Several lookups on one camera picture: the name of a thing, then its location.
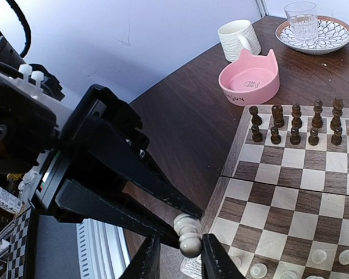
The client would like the white ribbed mug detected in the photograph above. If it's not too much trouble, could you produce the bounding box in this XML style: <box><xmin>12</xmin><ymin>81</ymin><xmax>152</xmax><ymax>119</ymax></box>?
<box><xmin>218</xmin><ymin>19</ymin><xmax>261</xmax><ymax>62</ymax></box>

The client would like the black folded chess board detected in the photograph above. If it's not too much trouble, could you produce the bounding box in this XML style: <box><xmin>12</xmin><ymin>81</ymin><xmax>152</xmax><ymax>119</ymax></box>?
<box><xmin>0</xmin><ymin>209</ymin><xmax>34</xmax><ymax>278</ymax></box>

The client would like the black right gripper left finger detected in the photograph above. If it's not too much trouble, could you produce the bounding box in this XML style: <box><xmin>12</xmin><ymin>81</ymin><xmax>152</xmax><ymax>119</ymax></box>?
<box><xmin>119</xmin><ymin>235</ymin><xmax>161</xmax><ymax>279</ymax></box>

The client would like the white rook chess piece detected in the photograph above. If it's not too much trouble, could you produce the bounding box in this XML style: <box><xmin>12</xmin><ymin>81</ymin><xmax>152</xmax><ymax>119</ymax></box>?
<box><xmin>230</xmin><ymin>256</ymin><xmax>242</xmax><ymax>269</ymax></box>

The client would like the pink cat ear bowl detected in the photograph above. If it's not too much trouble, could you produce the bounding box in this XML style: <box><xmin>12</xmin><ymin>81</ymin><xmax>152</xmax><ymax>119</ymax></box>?
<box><xmin>218</xmin><ymin>49</ymin><xmax>280</xmax><ymax>107</ymax></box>

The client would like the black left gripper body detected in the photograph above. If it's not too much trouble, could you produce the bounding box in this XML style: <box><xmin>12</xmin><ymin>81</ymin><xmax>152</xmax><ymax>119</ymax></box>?
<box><xmin>0</xmin><ymin>73</ymin><xmax>149</xmax><ymax>223</ymax></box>

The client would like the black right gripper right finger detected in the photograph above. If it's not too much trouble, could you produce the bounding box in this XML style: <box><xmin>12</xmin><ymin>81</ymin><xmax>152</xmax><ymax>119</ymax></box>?
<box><xmin>201</xmin><ymin>234</ymin><xmax>245</xmax><ymax>279</ymax></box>

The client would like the wooden chess board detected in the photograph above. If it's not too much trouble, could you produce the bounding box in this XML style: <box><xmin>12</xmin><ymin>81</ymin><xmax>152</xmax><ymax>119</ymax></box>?
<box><xmin>179</xmin><ymin>103</ymin><xmax>349</xmax><ymax>279</ymax></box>

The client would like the patterned ceramic plate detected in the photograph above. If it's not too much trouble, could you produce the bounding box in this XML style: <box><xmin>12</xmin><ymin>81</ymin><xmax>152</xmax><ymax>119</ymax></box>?
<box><xmin>275</xmin><ymin>16</ymin><xmax>349</xmax><ymax>55</ymax></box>

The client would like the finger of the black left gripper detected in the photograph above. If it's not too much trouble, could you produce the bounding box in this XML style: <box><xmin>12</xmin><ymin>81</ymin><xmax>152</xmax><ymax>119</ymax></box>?
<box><xmin>72</xmin><ymin>117</ymin><xmax>202</xmax><ymax>219</ymax></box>
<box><xmin>55</xmin><ymin>180</ymin><xmax>179</xmax><ymax>249</ymax></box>

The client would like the white pawn chess piece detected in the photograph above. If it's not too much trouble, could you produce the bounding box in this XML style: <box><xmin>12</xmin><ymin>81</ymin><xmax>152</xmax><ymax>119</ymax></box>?
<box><xmin>311</xmin><ymin>249</ymin><xmax>327</xmax><ymax>265</ymax></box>
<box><xmin>173</xmin><ymin>213</ymin><xmax>202</xmax><ymax>259</ymax></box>

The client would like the clear drinking glass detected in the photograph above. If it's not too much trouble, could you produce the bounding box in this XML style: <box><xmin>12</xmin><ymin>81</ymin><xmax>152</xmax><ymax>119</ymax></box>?
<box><xmin>284</xmin><ymin>1</ymin><xmax>319</xmax><ymax>44</ymax></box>

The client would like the aluminium frame post left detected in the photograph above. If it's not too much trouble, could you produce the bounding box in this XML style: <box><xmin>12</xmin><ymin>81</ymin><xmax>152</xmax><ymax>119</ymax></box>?
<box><xmin>255</xmin><ymin>0</ymin><xmax>269</xmax><ymax>17</ymax></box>

